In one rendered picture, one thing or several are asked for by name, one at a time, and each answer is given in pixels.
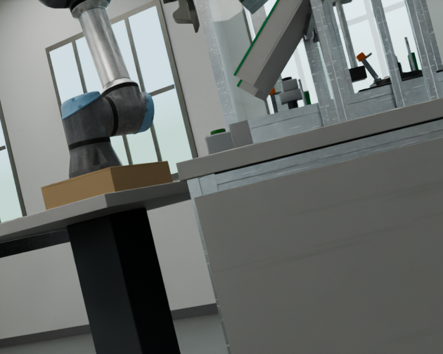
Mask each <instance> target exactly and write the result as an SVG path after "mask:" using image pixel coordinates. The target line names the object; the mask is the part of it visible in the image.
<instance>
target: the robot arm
mask: <svg viewBox="0 0 443 354"><path fill-rule="evenodd" d="M38 1H39V2H40V3H42V4H44V5H45V6H47V7H49V8H59V9H61V8H69V9H70V12H71V15H72V17H73V18H74V19H75V20H78V21H79V23H80V25H81V28H82V31H83V33H84V37H85V39H86V42H87V45H88V47H89V51H90V54H91V57H92V59H93V62H94V65H95V68H96V71H97V73H98V77H99V79H100V81H101V85H102V87H103V91H102V93H100V92H99V91H92V92H88V93H83V94H81V95H78V96H75V97H73V98H70V99H68V100H66V101H65V102H63V103H62V105H61V107H60V108H61V113H62V120H63V123H64V127H65V133H66V136H67V140H68V146H69V149H70V166H69V174H68V176H69V179H70V178H74V177H77V176H81V175H84V174H87V173H91V172H94V171H98V170H101V169H105V168H107V167H109V166H123V165H122V162H121V161H120V158H119V157H118V156H117V153H116V152H115V150H114V149H113V147H112V144H111V140H110V137H114V136H123V135H129V134H137V133H141V132H144V131H147V130H148V129H149V128H150V127H151V125H152V123H153V120H154V115H155V106H154V102H153V99H152V97H151V95H150V94H148V93H147V92H145V91H142V92H141V90H140V88H139V85H138V83H137V82H135V81H132V80H131V78H130V76H129V73H128V70H127V66H126V65H125V62H124V58H123V56H122V53H121V50H120V47H119V45H118V42H117V40H116V37H115V33H114V32H113V28H112V25H111V24H110V20H109V17H108V14H107V12H106V11H107V10H108V8H109V3H110V1H111V0H38ZM174 1H178V2H179V7H178V9H176V10H175V12H173V14H172V17H173V18H174V21H175V22H176V23H178V24H193V27H194V30H195V33H197V32H198V29H199V26H200V23H199V19H198V14H197V10H196V7H195V1H194V0H163V3H164V4H167V3H170V2H174ZM187 4H188V5H187Z"/></svg>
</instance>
